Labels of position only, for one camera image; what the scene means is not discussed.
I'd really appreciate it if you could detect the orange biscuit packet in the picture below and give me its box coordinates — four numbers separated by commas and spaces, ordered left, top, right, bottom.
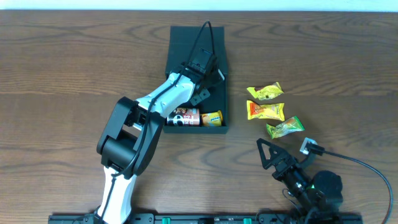
200, 110, 223, 127

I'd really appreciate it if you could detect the black mounting rail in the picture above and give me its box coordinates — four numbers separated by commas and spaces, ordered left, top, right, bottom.
47, 212, 364, 224

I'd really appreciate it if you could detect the red Pringles can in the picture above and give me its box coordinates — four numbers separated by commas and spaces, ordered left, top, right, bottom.
167, 108, 200, 126

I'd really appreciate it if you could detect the yellow peanut butter packet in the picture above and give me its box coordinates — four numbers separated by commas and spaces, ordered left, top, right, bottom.
246, 100, 285, 121

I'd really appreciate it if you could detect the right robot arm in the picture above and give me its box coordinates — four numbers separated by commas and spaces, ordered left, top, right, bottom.
256, 138, 343, 223

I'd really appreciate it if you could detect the yellow chocolate snack packet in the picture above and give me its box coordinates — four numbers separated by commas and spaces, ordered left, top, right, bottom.
246, 82, 284, 100

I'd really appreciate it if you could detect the green yellow snack packet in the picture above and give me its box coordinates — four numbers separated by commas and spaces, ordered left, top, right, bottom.
266, 116, 305, 139

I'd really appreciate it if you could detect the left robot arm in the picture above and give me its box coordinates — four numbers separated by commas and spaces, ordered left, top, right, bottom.
96, 49, 228, 223

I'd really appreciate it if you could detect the dark green open box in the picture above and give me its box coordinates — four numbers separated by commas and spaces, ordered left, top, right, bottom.
163, 26, 228, 134

